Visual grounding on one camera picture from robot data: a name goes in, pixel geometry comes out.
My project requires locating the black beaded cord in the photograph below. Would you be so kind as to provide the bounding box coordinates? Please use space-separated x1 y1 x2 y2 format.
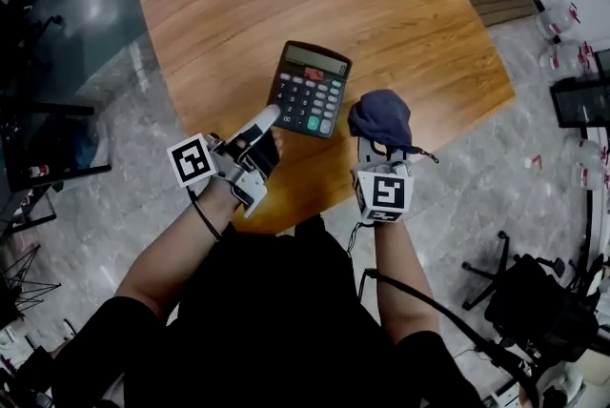
408 146 440 165

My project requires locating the black office chair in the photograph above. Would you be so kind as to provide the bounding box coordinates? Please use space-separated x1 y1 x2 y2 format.
460 230 602 365

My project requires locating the black metal frame desk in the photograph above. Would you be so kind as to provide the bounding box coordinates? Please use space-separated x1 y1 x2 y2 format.
0 99 113 194

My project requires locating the person's black shirt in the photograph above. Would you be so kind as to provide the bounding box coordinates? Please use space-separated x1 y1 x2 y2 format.
51 214 485 408

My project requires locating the dark blue cloth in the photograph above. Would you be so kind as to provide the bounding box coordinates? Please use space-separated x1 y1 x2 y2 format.
347 89 414 151

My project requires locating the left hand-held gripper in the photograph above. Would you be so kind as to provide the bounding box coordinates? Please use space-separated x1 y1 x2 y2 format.
166 104 283 219

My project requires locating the black flat monitor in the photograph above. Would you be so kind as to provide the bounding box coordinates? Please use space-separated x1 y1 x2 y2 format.
549 75 610 130

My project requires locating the person's left forearm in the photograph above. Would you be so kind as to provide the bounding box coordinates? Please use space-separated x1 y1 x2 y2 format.
113 175 245 329

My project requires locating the black wire stand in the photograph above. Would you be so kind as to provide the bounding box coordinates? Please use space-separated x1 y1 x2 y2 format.
0 242 63 327

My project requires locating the black desktop calculator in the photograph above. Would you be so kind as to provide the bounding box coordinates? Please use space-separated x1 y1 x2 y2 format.
266 40 354 140

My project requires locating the person's right forearm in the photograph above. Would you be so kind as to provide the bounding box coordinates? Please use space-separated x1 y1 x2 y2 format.
370 218 442 345

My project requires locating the thick black cable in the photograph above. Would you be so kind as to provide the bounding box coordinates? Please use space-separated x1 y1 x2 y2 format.
357 268 542 408

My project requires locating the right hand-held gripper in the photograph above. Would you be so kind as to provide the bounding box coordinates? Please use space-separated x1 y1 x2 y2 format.
351 136 415 225

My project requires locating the clear plastic bottle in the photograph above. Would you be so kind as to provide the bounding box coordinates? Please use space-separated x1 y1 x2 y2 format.
562 133 610 192
539 40 600 82
534 0 583 38

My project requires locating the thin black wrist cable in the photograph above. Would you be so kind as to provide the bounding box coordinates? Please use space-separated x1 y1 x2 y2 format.
186 187 225 242

